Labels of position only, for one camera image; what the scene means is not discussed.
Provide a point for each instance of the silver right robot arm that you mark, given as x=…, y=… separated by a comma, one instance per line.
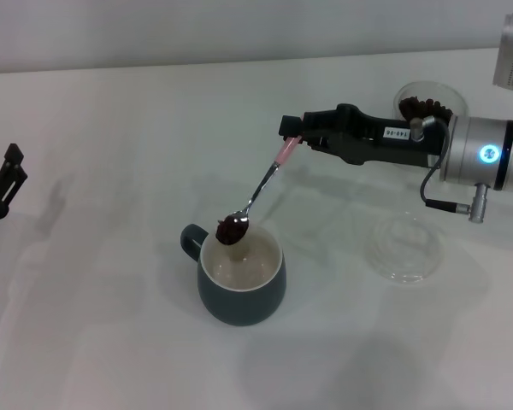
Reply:
x=466, y=145

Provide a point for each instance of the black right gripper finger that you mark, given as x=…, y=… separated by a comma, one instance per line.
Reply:
x=290, y=125
x=320, y=141

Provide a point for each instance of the scooped coffee beans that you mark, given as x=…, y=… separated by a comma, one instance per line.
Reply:
x=231, y=232

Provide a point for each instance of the small clear glass dish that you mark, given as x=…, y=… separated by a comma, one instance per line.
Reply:
x=404, y=265

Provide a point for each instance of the heap of coffee beans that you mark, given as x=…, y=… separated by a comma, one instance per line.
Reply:
x=419, y=107

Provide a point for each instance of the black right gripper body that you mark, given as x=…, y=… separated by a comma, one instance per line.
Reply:
x=367, y=141

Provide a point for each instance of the dark teal ceramic mug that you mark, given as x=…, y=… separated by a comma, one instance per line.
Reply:
x=239, y=303

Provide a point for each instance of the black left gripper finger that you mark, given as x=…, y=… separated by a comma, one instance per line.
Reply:
x=13, y=171

